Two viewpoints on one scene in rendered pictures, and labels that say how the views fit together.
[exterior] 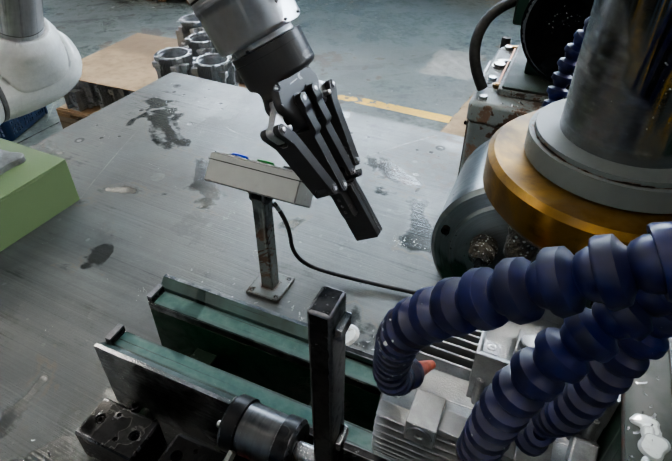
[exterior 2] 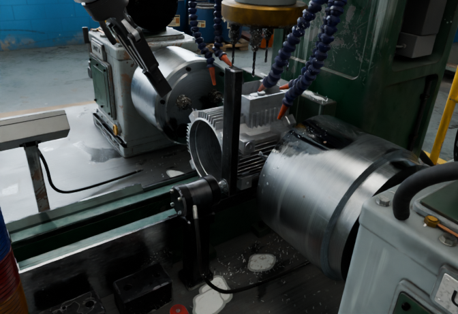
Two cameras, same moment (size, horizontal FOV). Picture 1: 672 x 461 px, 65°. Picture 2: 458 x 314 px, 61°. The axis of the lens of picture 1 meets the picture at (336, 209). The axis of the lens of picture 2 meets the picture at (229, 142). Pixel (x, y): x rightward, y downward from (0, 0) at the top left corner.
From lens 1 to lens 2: 58 cm
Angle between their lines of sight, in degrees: 51
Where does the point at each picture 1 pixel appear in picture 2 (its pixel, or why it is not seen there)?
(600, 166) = not seen: outside the picture
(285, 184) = (56, 120)
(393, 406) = not seen: hidden behind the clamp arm
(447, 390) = (242, 129)
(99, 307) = not seen: outside the picture
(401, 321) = (316, 3)
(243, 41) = not seen: outside the picture
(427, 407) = (243, 136)
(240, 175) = (18, 129)
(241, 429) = (192, 191)
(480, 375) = (252, 111)
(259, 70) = (116, 2)
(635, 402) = not seen: hidden behind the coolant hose
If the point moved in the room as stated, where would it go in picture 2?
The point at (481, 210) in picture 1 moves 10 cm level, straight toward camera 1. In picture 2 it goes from (176, 82) to (198, 93)
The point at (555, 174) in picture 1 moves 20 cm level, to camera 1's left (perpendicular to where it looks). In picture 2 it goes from (266, 1) to (206, 13)
